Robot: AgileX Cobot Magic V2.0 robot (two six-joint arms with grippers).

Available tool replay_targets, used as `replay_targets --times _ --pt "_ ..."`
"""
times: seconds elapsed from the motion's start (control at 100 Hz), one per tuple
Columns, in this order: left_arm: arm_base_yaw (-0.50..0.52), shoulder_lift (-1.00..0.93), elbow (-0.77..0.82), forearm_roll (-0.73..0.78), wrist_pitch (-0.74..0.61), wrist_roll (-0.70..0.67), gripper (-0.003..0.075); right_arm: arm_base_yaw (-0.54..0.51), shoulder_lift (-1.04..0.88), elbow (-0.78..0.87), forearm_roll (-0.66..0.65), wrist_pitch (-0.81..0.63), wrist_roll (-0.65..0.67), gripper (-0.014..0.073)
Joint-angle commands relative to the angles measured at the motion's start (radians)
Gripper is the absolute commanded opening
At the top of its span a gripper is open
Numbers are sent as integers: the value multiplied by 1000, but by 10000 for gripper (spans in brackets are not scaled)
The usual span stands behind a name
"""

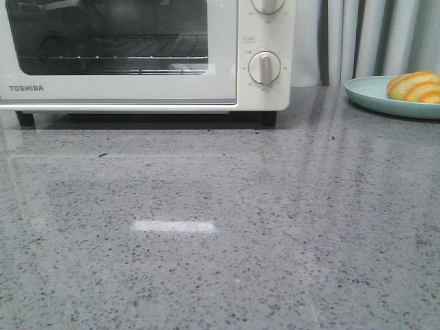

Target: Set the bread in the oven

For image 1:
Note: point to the striped croissant bread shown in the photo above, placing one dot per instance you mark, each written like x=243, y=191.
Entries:
x=420, y=86

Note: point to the black oven foot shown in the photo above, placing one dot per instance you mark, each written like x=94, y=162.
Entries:
x=25, y=119
x=269, y=118

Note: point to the glass oven door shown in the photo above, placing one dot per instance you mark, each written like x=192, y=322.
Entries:
x=26, y=86

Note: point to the black oven foot right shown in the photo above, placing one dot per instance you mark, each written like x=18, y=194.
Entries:
x=269, y=118

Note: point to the white Toshiba toaster oven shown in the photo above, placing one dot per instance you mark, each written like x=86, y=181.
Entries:
x=257, y=33

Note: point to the grey curtain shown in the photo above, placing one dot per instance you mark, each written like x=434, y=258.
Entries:
x=335, y=41

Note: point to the oven knob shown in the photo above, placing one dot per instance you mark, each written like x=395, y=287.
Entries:
x=267, y=7
x=264, y=68

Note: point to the upper oven knob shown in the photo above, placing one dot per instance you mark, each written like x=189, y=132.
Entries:
x=267, y=7

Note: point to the wire oven rack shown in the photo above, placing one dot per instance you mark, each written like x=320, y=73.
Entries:
x=120, y=55

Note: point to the lower oven knob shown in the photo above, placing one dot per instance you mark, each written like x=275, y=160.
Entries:
x=264, y=68

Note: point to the teal round plate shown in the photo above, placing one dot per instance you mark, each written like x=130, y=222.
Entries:
x=371, y=93

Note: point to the black oven foot left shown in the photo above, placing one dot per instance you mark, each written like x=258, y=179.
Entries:
x=25, y=119

